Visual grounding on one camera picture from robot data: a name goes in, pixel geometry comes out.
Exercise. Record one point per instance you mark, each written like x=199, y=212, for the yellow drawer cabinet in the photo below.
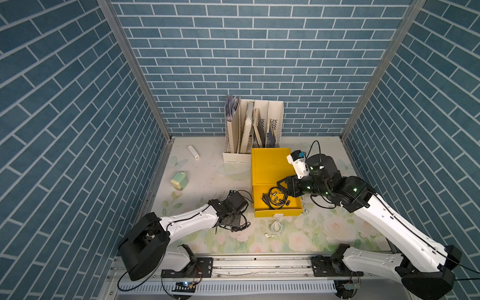
x=270, y=165

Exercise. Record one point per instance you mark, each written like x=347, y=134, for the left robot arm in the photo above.
x=147, y=246

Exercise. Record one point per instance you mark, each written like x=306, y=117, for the yellow top drawer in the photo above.
x=262, y=211

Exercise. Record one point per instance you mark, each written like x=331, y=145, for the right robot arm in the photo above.
x=422, y=265

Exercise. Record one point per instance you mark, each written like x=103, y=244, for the mint green small box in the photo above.
x=179, y=181

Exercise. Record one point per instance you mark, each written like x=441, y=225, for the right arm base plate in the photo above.
x=333, y=265

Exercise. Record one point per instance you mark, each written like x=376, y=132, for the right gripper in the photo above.
x=290, y=184

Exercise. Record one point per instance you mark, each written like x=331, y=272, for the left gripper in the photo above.
x=237, y=222

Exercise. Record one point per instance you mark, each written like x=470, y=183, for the white file organizer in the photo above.
x=250, y=124

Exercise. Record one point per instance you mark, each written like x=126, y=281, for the white earphones center front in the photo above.
x=275, y=229

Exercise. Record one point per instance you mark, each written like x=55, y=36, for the black earphones coil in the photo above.
x=234, y=223
x=267, y=198

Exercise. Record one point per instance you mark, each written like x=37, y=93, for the white rectangular small device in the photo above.
x=193, y=151

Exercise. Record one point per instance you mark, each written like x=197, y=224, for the aluminium rail frame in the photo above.
x=252, y=277

